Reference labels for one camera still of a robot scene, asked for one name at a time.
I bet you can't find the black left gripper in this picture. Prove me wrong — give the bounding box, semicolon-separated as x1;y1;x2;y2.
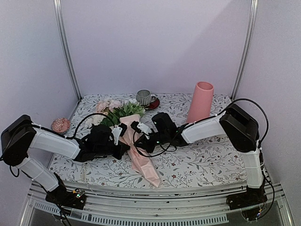
95;141;130;160

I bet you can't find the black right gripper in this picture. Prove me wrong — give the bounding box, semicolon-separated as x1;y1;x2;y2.
134;131;168;153

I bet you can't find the pink flower bouquet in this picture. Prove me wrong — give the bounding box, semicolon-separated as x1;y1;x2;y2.
89;97;161;188

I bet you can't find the cream printed ribbon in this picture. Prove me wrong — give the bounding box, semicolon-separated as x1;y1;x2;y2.
80;163;87;183

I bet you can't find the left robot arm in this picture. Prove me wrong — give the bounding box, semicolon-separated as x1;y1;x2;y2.
0;115;130;209

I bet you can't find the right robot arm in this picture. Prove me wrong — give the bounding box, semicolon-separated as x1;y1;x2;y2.
130;103;267;210

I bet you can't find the tall pink vase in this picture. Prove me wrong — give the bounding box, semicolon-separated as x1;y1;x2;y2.
186;81;214;123

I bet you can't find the dark red saucer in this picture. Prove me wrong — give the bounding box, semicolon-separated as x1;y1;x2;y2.
145;98;160;111

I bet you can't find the striped ceramic cup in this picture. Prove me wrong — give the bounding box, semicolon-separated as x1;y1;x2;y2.
136;89;157;106

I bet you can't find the floral patterned tablecloth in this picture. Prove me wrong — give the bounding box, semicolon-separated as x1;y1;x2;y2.
49;94;246;189

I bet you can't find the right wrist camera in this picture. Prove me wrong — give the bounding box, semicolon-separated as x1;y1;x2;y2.
131;121;152;139

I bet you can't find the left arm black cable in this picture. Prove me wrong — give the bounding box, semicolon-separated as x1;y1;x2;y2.
65;113;113;139

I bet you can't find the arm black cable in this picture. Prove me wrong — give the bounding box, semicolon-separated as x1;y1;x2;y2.
65;113;113;139
133;98;276;158

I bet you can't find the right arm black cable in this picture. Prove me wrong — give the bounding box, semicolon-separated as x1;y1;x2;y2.
133;98;276;158

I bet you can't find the aluminium front rail base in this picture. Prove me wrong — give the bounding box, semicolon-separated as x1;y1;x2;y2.
17;181;297;226

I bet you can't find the left aluminium frame post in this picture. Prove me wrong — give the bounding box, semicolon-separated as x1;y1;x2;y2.
53;0;82;101

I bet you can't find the aluminium frame post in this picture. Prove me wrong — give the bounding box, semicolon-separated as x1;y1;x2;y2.
230;0;259;100
53;0;82;101

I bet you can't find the right aluminium frame post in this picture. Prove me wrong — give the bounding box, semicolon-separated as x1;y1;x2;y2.
230;0;259;100

